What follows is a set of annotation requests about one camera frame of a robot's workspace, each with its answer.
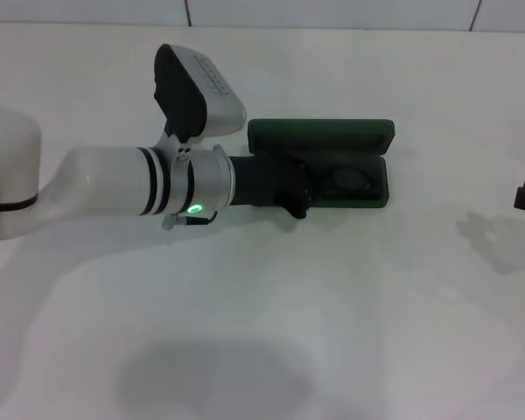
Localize green glasses case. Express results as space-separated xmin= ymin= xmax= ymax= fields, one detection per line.
xmin=246 ymin=116 xmax=396 ymax=211

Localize black thin-frame glasses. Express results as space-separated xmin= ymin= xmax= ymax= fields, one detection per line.
xmin=297 ymin=159 xmax=376 ymax=199

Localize dark left gripper cable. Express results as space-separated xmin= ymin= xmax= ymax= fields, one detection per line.
xmin=185 ymin=211 xmax=221 ymax=228

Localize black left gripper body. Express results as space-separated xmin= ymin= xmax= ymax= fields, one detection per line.
xmin=227 ymin=153 xmax=311 ymax=221

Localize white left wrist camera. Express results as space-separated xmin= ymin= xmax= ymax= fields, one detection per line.
xmin=151 ymin=43 xmax=249 ymax=152

